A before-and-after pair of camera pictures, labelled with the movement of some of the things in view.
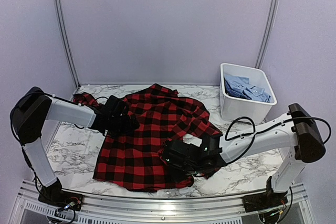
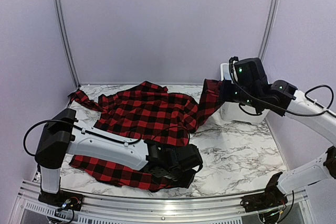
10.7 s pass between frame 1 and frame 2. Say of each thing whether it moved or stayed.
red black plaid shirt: moved
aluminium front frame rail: stayed
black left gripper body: moved
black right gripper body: moved
